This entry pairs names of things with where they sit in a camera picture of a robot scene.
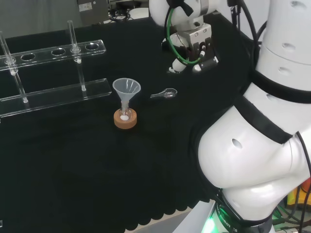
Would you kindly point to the black cloth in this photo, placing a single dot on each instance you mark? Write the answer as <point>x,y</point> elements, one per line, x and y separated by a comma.
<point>97,170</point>

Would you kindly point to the grey equipment box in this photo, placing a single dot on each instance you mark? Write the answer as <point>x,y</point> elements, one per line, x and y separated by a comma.
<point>93,11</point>

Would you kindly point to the glass round-bottom flask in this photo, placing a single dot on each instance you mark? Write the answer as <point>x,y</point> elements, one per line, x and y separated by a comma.
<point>125,116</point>

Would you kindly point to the translucent plastic funnel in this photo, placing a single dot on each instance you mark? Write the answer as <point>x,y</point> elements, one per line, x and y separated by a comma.
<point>126,85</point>

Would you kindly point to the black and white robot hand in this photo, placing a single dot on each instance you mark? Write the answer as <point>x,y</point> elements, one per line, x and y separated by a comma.
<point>198,36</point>

